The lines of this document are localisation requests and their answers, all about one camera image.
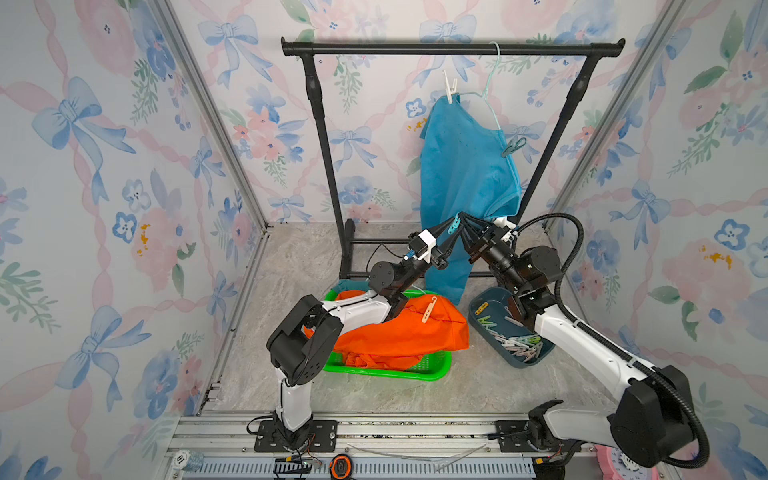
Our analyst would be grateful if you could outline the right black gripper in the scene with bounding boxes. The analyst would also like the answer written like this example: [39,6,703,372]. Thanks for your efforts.
[459,213,527,296]

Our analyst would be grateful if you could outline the bright teal clothespin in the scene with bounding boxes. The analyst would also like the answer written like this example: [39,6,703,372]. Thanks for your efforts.
[448,213,462,236]

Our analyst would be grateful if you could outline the beige clothespin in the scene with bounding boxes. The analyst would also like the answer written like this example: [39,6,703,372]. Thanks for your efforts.
[421,296,438,324]

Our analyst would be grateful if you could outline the teal t-shirt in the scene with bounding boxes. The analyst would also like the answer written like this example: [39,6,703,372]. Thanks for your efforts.
[418,92,523,306]

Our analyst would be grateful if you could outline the dark teal clothespin bin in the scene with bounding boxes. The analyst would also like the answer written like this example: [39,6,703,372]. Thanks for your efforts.
[468,287,555,369]

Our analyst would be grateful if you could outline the orange t-shirt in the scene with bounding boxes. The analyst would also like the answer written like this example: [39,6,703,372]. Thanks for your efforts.
[333,293,469,371]

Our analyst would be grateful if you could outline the light teal wire hanger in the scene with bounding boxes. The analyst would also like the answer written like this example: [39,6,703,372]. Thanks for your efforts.
[461,40,502,131]

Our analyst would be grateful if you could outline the white clothespin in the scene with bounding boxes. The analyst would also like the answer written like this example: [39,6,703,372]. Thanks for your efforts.
[443,71,458,104]

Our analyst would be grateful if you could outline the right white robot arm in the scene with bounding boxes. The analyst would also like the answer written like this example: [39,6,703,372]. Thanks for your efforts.
[453,212,711,469]

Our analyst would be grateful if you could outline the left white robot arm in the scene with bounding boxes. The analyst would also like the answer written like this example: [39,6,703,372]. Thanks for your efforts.
[266,217,460,437]

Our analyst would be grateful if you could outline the black clothes rack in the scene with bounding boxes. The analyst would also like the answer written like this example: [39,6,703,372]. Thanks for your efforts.
[280,38,626,280]

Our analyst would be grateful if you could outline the green plastic tray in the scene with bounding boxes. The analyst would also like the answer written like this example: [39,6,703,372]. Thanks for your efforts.
[325,290,454,381]

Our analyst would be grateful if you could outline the pink round object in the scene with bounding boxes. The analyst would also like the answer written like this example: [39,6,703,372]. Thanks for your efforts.
[596,445,660,480]

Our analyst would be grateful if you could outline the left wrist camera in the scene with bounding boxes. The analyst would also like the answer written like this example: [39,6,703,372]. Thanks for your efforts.
[405,229,437,264]

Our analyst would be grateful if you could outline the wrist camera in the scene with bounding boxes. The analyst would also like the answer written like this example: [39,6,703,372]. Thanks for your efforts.
[493,216,518,244]
[405,229,437,264]

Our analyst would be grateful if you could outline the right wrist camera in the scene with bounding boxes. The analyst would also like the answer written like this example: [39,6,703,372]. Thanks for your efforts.
[493,216,518,244]

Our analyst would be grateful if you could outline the black corrugated cable hose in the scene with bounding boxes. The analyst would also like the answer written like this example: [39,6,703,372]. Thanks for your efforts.
[513,212,712,470]

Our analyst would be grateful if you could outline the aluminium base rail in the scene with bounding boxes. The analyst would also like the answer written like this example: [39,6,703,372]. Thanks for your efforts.
[152,412,679,480]

